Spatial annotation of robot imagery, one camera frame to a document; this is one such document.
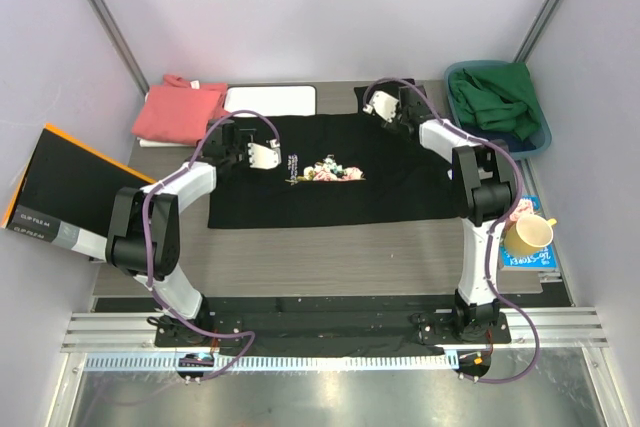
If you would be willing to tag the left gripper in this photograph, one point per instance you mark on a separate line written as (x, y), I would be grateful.
(243, 138)

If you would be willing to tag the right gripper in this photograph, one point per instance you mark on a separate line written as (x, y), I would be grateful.
(392, 127)

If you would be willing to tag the black t shirt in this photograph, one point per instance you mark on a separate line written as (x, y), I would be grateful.
(336, 169)

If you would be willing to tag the green t shirt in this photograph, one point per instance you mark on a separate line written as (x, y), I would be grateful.
(499, 98)

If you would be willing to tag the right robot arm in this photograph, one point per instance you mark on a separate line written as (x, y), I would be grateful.
(486, 185)

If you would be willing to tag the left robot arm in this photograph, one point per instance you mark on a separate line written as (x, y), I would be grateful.
(144, 240)

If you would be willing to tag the white whiteboard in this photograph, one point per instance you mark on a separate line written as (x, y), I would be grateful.
(272, 101)

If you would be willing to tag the folded pink t shirt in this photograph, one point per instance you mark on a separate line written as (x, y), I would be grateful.
(178, 110)

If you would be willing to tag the folded white t shirt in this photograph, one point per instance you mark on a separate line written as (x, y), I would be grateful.
(144, 143)

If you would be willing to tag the navy blue t shirt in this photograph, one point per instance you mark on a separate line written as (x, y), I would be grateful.
(514, 143)

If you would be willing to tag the black clip file folder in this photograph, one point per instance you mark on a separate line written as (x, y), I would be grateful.
(66, 194)

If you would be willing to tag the yellow cup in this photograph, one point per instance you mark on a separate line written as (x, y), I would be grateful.
(528, 235)

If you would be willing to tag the blue book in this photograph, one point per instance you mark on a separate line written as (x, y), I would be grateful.
(542, 260)

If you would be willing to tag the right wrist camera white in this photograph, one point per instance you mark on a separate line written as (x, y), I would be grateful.
(382, 105)

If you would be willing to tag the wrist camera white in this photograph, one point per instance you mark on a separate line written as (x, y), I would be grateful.
(382, 105)
(264, 157)

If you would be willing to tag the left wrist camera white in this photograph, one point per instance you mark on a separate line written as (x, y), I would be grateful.
(264, 157)

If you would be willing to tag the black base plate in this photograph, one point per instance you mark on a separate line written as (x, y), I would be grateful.
(349, 319)

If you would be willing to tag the aluminium frame post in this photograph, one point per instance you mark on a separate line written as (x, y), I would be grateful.
(117, 39)
(550, 2)

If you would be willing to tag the left aluminium frame post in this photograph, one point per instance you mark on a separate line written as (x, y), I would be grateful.
(117, 39)

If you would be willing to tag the aluminium rail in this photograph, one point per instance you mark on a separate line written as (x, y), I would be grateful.
(547, 327)

